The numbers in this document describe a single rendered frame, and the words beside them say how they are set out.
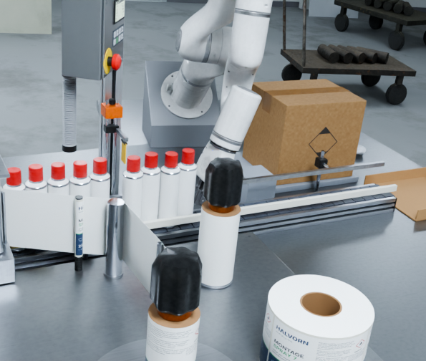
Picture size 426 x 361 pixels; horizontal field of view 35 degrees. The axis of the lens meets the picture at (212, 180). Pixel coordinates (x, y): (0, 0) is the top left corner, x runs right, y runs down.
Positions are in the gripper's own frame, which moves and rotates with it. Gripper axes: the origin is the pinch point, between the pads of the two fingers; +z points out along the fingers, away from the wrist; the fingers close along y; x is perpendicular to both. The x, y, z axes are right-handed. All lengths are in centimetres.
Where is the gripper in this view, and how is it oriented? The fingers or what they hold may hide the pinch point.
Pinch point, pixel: (200, 197)
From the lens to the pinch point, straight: 180.4
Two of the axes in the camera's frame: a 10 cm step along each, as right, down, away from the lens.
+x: 8.1, 2.0, 5.5
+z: -3.9, 8.9, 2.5
